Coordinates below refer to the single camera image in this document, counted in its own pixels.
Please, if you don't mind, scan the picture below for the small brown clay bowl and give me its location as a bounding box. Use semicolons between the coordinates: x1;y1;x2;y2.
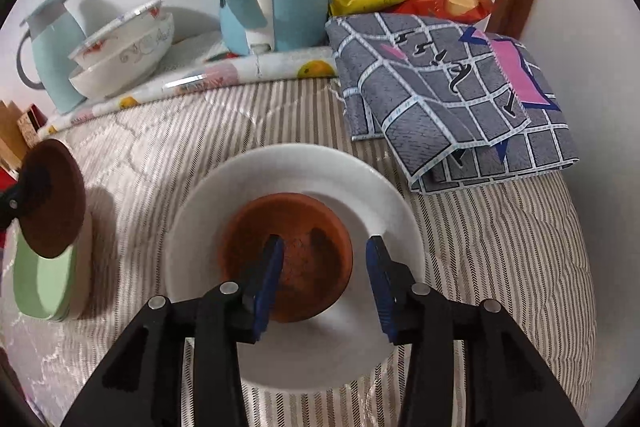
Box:
218;192;354;325
19;139;87;259

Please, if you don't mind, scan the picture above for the brown paper bag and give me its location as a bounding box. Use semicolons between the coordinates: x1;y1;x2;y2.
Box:
0;101;28;170

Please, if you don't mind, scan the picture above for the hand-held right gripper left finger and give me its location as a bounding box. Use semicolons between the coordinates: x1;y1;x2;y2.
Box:
60;234;286;427

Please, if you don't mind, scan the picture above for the plain white bowl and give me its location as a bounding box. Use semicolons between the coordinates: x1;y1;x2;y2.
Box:
68;52;163;100

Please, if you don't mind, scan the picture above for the red snack bag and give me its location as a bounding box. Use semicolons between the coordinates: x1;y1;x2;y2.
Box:
395;0;493;25

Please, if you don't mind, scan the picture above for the floral white bowl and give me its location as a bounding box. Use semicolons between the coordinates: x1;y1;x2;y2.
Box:
68;0;175;80

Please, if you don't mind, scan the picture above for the grey checked cloth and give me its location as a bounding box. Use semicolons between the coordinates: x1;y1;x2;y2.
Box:
325;12;580;195

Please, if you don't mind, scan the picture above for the light green plate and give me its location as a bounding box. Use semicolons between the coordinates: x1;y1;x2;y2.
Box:
12;227;78;320

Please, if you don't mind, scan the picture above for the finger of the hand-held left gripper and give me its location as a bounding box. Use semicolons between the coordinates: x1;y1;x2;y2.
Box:
0;162;53;230

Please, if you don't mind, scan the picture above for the light blue thermos jug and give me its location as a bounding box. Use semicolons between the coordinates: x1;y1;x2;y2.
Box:
16;0;88;114

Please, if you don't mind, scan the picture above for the patterned gift box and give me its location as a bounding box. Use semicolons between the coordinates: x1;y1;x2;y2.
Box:
17;103;43;142

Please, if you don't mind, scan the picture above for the pink plate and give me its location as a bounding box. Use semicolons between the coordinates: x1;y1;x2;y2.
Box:
50;207;94;323

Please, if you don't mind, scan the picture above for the large white bowl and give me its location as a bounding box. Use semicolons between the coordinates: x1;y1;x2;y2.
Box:
165;143;426;394

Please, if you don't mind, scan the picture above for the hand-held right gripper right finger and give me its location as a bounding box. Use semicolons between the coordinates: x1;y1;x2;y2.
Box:
365;234;586;427

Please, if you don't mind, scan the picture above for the rolled fruit print sheet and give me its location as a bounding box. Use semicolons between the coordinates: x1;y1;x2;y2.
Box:
37;47;336;138

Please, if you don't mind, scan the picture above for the striped tablecloth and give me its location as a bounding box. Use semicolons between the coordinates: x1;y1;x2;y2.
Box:
0;77;598;427

